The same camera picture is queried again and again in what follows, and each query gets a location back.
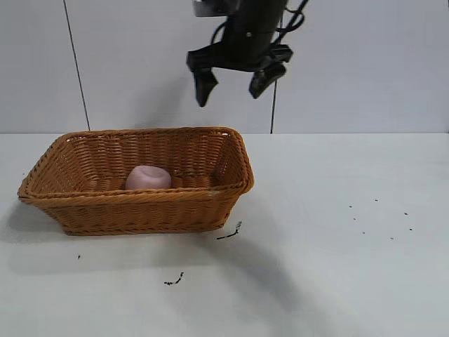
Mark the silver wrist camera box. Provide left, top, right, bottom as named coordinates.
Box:
left=192, top=0, right=236, bottom=18

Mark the pink peach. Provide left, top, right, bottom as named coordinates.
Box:
left=125, top=165, right=173, bottom=191

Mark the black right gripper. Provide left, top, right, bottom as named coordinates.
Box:
left=186, top=0, right=294, bottom=108

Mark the brown woven wicker basket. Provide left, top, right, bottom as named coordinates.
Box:
left=17, top=126, right=255, bottom=237

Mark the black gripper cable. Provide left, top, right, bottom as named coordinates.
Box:
left=275, top=0, right=311, bottom=35

